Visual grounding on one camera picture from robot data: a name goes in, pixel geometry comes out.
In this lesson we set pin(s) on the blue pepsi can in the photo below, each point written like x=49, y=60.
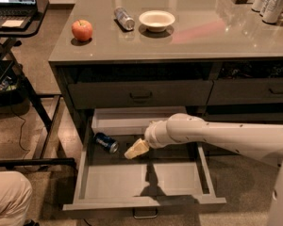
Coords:
x=108, y=143

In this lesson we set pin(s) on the grey middle right drawer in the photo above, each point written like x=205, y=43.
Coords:
x=253, y=117

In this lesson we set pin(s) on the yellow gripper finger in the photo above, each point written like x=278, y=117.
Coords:
x=140, y=146
x=130, y=154

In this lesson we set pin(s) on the white plastic tray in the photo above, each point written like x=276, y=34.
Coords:
x=130, y=121

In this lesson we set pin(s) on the silver can lying down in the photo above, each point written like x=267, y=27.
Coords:
x=124, y=19

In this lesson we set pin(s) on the black laptop stand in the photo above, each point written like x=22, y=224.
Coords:
x=46, y=105

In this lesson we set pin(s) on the grey top left drawer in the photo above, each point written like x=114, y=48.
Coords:
x=132, y=94

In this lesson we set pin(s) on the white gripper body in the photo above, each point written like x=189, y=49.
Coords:
x=153, y=137

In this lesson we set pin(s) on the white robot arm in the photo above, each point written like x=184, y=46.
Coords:
x=262, y=142

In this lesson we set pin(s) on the open laptop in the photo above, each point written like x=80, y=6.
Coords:
x=16, y=14

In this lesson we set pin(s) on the white bowl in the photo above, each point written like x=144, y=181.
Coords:
x=157, y=20

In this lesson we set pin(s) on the grey counter cabinet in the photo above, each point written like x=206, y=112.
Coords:
x=209, y=40

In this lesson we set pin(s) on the open grey middle drawer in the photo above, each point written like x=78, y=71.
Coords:
x=173, y=180

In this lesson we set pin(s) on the red apple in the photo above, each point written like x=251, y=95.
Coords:
x=82, y=30

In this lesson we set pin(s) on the grey top right drawer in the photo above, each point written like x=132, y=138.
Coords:
x=246, y=91

